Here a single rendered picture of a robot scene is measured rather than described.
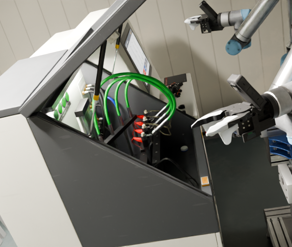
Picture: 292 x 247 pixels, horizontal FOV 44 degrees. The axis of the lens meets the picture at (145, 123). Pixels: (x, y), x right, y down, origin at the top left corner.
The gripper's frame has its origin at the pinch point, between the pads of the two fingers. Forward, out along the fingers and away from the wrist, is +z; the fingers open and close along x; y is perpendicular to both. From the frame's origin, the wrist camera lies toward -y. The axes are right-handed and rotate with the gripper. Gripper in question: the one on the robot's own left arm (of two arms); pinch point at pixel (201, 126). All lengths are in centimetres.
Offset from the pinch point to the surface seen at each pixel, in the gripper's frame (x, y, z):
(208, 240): 40, 66, -7
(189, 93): 128, 31, -51
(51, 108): 57, -6, 32
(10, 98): 64, -13, 44
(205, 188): 45, 45, -14
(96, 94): 43.6, -7.6, 15.9
